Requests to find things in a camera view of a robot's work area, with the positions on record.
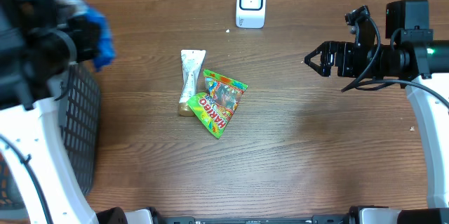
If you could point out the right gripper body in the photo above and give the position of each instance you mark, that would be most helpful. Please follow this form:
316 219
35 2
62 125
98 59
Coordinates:
352 59

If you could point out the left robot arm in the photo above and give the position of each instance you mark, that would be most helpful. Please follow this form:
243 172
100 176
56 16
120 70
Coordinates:
41 39

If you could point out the grey plastic basket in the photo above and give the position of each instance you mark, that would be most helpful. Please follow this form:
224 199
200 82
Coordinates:
78 115

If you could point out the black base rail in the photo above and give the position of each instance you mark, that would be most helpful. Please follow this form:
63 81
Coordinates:
256 220

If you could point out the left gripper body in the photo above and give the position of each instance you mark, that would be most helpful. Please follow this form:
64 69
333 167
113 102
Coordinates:
86 46

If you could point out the white tube with gold cap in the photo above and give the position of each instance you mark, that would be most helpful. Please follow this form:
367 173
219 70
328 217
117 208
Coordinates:
192 61

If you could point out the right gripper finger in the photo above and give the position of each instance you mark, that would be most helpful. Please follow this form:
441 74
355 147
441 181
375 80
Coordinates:
323 68
322 50

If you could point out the white barcode scanner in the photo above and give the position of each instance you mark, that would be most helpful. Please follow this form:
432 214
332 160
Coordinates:
250 14

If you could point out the green Haribo candy bag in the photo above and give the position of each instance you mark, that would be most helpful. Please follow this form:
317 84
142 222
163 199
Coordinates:
216 107

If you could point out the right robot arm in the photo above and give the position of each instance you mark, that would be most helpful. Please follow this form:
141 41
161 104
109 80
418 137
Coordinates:
418 63

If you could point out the blue Oreo cookie pack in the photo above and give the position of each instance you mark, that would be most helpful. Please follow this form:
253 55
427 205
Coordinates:
105 45

